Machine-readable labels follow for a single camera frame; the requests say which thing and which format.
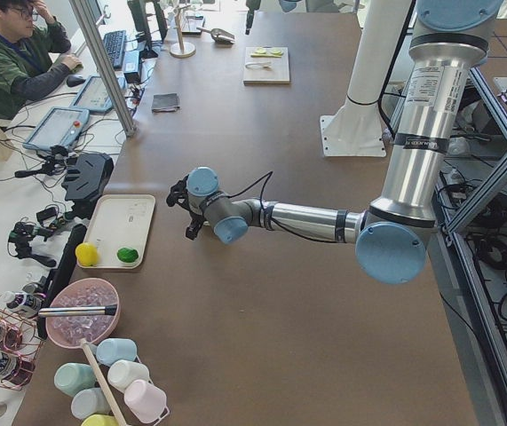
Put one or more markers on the lower teach pendant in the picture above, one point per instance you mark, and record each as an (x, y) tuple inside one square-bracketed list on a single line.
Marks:
[(60, 127)]

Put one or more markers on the pastel cup rack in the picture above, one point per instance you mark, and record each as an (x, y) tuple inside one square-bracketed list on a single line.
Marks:
[(113, 365)]

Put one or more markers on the wooden mug tree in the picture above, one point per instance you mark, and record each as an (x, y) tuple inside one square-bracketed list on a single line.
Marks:
[(180, 49)]

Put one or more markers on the green lime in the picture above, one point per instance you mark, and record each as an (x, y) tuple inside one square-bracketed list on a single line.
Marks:
[(127, 255)]

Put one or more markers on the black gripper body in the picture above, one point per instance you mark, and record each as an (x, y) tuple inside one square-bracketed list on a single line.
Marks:
[(195, 220)]

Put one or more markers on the white spoon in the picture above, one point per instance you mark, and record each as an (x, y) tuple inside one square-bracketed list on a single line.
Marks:
[(258, 65)]

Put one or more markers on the yellow lemon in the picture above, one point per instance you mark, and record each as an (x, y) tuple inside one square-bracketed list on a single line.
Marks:
[(86, 254)]

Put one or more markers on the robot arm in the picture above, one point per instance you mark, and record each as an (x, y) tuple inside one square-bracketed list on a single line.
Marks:
[(447, 39)]

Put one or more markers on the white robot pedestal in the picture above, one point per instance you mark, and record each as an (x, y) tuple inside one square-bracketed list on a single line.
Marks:
[(356, 128)]

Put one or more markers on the black monitor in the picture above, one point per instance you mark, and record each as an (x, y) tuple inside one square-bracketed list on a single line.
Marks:
[(147, 47)]

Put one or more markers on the black keyboard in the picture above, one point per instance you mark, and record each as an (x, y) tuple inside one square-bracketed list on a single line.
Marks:
[(114, 44)]

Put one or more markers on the pink bowl with ice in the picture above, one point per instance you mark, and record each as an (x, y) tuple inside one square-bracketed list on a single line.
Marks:
[(67, 332)]

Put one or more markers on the person in green jacket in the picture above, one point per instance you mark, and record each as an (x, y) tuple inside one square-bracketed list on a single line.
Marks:
[(35, 57)]

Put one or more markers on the teach pendant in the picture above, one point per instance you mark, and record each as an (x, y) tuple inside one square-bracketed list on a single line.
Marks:
[(60, 127), (93, 96)]

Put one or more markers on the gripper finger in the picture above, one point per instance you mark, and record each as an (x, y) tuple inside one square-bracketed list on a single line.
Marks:
[(249, 22), (192, 231)]

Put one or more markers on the upper teach pendant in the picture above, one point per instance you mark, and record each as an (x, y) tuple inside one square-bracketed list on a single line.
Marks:
[(93, 96)]

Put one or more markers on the cream serving tray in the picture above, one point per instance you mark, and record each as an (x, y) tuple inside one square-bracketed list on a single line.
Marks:
[(120, 220)]

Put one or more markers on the metal scoop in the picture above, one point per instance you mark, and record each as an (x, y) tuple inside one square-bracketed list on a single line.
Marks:
[(219, 35)]

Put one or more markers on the metal ice tongs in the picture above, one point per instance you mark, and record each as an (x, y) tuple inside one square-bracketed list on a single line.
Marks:
[(108, 310)]

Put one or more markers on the grey folded cloth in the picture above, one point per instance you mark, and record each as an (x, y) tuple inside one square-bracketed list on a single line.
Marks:
[(167, 102)]

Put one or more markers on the copper wire bottle rack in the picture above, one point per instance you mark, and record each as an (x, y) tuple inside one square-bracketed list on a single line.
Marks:
[(20, 343)]

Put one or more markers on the wooden cutting board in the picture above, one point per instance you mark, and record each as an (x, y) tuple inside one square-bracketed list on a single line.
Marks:
[(278, 74)]

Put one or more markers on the aluminium frame post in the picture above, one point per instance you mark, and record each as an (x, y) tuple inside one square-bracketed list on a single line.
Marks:
[(93, 39)]

